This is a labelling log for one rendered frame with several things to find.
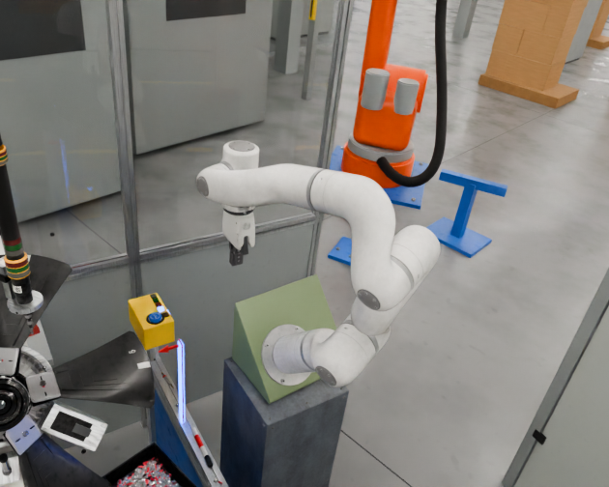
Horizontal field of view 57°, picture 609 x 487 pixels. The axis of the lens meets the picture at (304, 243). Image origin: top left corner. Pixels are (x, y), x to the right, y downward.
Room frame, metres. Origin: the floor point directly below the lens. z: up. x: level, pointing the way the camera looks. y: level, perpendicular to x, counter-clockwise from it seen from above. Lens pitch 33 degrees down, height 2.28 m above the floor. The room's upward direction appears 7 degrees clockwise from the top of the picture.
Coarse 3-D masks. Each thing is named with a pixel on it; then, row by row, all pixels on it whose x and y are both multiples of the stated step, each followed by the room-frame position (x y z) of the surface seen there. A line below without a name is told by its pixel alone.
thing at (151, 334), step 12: (132, 300) 1.39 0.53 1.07; (144, 300) 1.40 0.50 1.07; (132, 312) 1.34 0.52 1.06; (144, 312) 1.34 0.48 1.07; (168, 312) 1.35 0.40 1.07; (132, 324) 1.35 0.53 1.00; (144, 324) 1.28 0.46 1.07; (156, 324) 1.29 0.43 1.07; (168, 324) 1.30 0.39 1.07; (144, 336) 1.26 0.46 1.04; (156, 336) 1.28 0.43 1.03; (168, 336) 1.30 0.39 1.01; (144, 348) 1.26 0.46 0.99
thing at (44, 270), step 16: (0, 256) 1.09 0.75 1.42; (32, 256) 1.09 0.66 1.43; (32, 272) 1.06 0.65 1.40; (48, 272) 1.06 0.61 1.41; (64, 272) 1.07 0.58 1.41; (0, 288) 1.03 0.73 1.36; (32, 288) 1.03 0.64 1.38; (48, 288) 1.03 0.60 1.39; (0, 304) 1.00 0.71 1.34; (0, 320) 0.98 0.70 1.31; (16, 320) 0.97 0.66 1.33; (32, 320) 0.97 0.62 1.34; (0, 336) 0.95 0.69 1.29; (16, 336) 0.94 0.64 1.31
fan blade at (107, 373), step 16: (128, 336) 1.10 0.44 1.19; (96, 352) 1.03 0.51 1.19; (112, 352) 1.04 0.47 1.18; (144, 352) 1.07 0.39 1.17; (64, 368) 0.96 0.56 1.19; (80, 368) 0.97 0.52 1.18; (96, 368) 0.98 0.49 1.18; (112, 368) 0.99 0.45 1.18; (128, 368) 1.01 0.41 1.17; (144, 368) 1.02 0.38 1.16; (64, 384) 0.92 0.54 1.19; (80, 384) 0.93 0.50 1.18; (96, 384) 0.94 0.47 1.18; (112, 384) 0.95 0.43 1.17; (128, 384) 0.96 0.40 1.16; (144, 384) 0.98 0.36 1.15; (96, 400) 0.90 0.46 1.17; (112, 400) 0.91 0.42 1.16; (128, 400) 0.93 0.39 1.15; (144, 400) 0.94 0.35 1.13
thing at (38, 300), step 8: (0, 264) 0.91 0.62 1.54; (0, 272) 0.90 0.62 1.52; (0, 280) 0.89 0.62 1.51; (8, 280) 0.90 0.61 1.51; (8, 288) 0.90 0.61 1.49; (8, 296) 0.90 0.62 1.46; (40, 296) 0.92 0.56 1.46; (8, 304) 0.88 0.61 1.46; (16, 304) 0.88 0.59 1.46; (24, 304) 0.89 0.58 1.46; (32, 304) 0.89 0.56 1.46; (40, 304) 0.90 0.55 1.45; (16, 312) 0.86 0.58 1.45; (24, 312) 0.87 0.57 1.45
